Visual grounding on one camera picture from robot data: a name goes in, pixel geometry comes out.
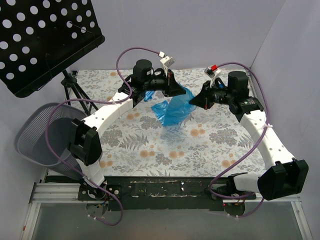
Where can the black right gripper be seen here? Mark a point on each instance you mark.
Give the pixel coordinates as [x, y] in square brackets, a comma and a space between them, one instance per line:
[206, 95]

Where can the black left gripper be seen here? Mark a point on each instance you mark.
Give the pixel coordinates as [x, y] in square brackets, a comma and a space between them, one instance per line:
[170, 83]

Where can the blue plastic trash bag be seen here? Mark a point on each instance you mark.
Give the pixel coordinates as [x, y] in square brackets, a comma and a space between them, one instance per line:
[176, 110]

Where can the small blue bag piece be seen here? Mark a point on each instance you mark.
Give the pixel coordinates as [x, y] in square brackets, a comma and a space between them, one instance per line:
[148, 95]

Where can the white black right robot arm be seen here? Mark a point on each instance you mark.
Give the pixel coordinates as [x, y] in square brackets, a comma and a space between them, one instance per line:
[285, 175]

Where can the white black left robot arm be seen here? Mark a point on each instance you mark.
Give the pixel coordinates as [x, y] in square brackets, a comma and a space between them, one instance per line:
[84, 142]

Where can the grey mesh trash bin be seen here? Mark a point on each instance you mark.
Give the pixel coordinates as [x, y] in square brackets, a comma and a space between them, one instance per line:
[30, 141]

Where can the floral table mat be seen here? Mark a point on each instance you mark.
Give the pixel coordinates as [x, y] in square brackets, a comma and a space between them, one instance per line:
[203, 145]

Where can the black perforated music stand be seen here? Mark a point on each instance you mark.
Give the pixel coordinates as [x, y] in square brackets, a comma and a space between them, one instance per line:
[39, 39]

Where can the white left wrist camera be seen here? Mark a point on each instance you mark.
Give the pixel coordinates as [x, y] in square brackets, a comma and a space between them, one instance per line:
[166, 61]

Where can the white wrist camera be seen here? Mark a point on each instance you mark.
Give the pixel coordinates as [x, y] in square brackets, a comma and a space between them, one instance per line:
[213, 72]
[166, 61]

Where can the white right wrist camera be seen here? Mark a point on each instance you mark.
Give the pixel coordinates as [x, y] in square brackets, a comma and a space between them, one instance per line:
[213, 72]

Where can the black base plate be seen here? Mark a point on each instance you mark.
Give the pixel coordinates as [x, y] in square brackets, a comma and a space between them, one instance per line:
[160, 193]

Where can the aluminium frame rail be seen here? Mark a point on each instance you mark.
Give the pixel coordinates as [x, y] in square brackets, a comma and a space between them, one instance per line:
[52, 193]

